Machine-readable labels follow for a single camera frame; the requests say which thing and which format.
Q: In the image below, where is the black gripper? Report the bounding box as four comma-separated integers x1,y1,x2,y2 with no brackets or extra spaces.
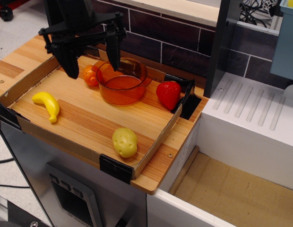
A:
39,0,127,79

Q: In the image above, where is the dark grey vertical post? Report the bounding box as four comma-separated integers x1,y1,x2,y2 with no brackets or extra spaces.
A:
204,0,242,98

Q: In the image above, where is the orange toy carrot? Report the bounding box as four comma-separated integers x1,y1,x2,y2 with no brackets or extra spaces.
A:
83,65,98,86

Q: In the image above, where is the cardboard fence with black tape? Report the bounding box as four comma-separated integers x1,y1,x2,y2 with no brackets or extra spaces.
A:
0,38,202,185

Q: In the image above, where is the black cables bundle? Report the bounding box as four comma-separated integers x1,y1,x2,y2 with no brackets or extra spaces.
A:
239,0,284,26

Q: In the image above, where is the orange transparent plastic pot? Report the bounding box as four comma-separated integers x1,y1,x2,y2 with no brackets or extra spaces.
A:
92,58,152,106

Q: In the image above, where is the yellow toy potato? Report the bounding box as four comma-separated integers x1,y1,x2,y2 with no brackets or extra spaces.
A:
112,128,138,158

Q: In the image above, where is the black caster wheel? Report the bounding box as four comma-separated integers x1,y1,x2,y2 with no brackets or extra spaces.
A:
0,5,13,21

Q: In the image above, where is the yellow toy banana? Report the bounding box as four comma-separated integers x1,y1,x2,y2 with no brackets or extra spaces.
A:
32,92,60,123

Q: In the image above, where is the red toy strawberry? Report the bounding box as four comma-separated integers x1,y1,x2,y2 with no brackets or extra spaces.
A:
156,81,181,110

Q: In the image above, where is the white toy sink unit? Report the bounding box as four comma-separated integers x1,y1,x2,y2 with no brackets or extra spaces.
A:
147,73,293,227

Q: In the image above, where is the blue-grey plastic bin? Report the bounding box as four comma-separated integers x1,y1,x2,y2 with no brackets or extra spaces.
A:
270,0,293,80

